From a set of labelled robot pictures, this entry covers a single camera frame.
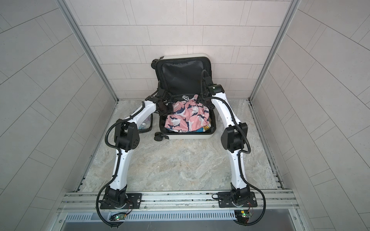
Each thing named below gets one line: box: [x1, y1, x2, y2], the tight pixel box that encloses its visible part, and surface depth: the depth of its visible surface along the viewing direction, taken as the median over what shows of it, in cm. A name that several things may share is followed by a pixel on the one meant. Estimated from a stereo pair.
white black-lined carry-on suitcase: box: [151, 53, 217, 142], surface depth 94 cm
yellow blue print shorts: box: [195, 123, 212, 133], surface depth 94 cm
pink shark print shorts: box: [164, 94, 211, 133], surface depth 95 cm
